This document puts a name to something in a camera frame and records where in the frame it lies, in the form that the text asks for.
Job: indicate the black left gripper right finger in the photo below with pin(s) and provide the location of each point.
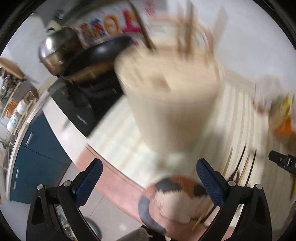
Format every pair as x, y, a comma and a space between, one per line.
214, 183

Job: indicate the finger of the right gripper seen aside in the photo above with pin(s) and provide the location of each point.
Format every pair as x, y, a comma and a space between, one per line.
287, 162

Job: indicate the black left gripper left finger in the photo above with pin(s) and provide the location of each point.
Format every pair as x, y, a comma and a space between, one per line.
85, 181

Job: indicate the blue kitchen cabinet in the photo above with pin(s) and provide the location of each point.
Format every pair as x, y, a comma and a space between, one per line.
40, 160

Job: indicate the black chopstick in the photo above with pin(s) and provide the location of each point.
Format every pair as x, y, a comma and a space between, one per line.
238, 164
251, 168

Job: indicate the wooden chopstick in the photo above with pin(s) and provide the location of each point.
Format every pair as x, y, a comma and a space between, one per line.
210, 207
227, 163

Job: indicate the black chopstick middle right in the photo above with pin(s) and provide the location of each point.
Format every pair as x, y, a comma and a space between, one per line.
251, 168

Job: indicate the orange packet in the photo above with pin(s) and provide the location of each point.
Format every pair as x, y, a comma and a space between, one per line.
281, 116

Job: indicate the pink striped tablecloth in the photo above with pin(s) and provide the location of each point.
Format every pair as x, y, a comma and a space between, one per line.
235, 137

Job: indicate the black induction cooktop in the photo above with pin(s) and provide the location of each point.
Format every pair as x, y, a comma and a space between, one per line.
85, 104

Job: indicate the beige cylindrical utensil holder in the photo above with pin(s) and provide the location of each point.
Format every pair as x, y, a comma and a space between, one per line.
171, 97

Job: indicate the dish rack with bowls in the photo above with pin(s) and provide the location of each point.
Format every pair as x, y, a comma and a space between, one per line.
14, 87

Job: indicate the black wok pan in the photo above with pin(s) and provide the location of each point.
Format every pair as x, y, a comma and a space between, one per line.
96, 60

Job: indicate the stainless steel steamer pot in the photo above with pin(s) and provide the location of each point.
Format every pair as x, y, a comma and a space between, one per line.
59, 47

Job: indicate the chopstick in holder right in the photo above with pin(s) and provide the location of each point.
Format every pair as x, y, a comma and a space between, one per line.
190, 23

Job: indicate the chopstick in holder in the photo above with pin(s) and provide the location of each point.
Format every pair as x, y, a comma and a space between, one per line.
190, 23
148, 42

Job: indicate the chopstick in holder left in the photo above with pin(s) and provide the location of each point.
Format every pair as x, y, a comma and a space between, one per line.
148, 42

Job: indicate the colourful wall sticker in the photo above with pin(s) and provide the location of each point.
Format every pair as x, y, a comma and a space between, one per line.
108, 21

